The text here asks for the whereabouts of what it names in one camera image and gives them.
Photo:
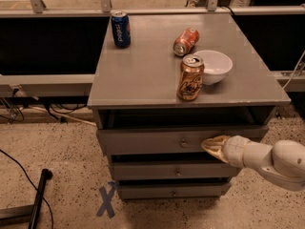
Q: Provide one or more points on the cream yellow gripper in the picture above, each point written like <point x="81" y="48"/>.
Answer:
<point x="236" y="151"/>

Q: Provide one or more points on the grey top drawer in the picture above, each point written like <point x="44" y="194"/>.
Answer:
<point x="169" y="140"/>

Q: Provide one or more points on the grey drawer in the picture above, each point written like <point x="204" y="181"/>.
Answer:
<point x="187" y="190"/>
<point x="169" y="140"/>
<point x="170" y="170"/>

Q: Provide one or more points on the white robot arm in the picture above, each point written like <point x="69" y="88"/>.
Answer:
<point x="282" y="164"/>

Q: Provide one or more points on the grey middle drawer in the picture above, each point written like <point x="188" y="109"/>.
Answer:
<point x="170" y="170"/>

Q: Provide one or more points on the grey bottom drawer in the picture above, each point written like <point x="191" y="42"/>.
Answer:
<point x="187" y="190"/>

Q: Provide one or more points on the grey wooden drawer cabinet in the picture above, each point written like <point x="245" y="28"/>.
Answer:
<point x="135" y="88"/>

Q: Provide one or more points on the gold soda can upright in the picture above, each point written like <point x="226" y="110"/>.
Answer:
<point x="191" y="77"/>

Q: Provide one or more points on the white bowl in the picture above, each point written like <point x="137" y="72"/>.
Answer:
<point x="217" y="66"/>

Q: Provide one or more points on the orange soda can lying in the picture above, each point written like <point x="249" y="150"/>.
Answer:
<point x="185" y="42"/>

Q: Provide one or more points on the blue tape X mark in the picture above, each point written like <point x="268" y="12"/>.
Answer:
<point x="106" y="206"/>

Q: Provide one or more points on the blue Pepsi can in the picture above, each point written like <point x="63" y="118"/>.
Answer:
<point x="121" y="29"/>

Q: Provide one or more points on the black metal stand leg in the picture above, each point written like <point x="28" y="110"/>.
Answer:
<point x="27" y="213"/>

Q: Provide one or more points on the grey metal railing frame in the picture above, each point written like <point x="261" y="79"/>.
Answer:
<point x="75" y="84"/>

